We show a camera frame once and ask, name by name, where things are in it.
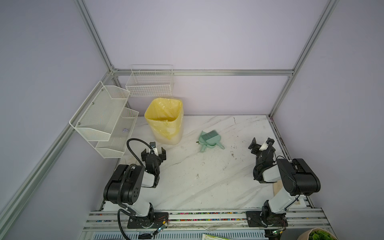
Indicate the green plant in pot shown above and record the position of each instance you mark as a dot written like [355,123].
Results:
[317,234]

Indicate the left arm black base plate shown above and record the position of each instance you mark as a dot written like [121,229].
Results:
[153,220]

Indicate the white cotton work glove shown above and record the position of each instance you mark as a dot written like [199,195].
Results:
[128,161]

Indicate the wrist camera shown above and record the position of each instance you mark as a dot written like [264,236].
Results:
[153,148]
[263,147]

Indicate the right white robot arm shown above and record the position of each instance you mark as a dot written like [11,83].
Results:
[297,177]

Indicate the white wire basket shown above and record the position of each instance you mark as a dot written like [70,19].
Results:
[151,81]

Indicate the white mesh shelf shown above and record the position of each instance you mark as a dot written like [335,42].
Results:
[116,146]
[97,122]

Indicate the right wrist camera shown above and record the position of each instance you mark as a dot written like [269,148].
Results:
[263,147]

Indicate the aluminium front rail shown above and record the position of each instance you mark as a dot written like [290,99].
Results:
[192,225]

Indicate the white mesh shelf lower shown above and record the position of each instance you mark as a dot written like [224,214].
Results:
[116,146]

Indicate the beige cloth rag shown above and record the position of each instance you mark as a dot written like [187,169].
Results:
[282,198]

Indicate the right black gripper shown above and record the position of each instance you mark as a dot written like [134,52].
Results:
[254,145]

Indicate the green plastic dustpan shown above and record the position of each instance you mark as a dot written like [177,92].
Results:
[203,147]

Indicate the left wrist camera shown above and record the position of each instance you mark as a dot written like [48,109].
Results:
[153,148]

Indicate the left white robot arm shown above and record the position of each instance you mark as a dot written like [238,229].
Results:
[124,186]

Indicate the cream trash bin yellow liner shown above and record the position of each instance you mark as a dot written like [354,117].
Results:
[165,118]

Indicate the white mesh shelf upper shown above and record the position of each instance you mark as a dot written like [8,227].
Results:
[97,122]

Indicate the green hand brush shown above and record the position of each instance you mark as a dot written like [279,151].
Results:
[212,138]

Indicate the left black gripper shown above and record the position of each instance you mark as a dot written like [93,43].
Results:
[161,156]

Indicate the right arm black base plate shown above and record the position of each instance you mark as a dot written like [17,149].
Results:
[266,218]

